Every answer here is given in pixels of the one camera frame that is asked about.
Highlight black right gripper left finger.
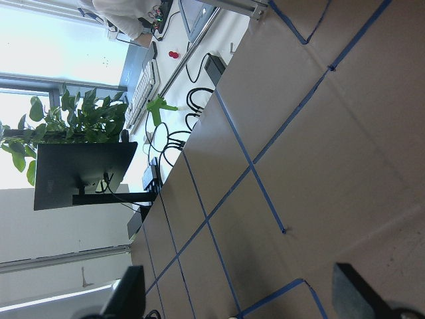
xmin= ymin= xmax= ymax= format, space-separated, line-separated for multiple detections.
xmin=100 ymin=266 xmax=145 ymax=318

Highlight blue teach pendant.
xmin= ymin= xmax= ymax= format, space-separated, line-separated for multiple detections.
xmin=178 ymin=0 xmax=216 ymax=43

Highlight black computer monitor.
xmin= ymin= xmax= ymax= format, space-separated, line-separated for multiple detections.
xmin=33 ymin=142 xmax=157 ymax=211

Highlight green plastic tool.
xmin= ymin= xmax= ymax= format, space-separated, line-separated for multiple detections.
xmin=146 ymin=96 xmax=178 ymax=127

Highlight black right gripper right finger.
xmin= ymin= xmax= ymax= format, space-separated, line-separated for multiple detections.
xmin=332 ymin=263 xmax=397 ymax=318

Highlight green potted plant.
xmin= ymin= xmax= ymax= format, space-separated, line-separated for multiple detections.
xmin=1 ymin=86 xmax=128 ymax=186

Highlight black cable bundle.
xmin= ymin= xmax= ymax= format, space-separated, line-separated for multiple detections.
xmin=184 ymin=86 xmax=215 ymax=132

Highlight black power adapter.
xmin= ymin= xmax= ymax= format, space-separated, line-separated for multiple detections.
xmin=204 ymin=53 xmax=226 ymax=86

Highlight red emergency button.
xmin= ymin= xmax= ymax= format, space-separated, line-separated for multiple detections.
xmin=168 ymin=51 xmax=179 ymax=59

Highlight white keyboard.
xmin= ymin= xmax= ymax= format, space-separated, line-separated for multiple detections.
xmin=125 ymin=59 xmax=161 ymax=134

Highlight person in white coat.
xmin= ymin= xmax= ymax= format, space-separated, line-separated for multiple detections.
xmin=78 ymin=0 xmax=166 ymax=40

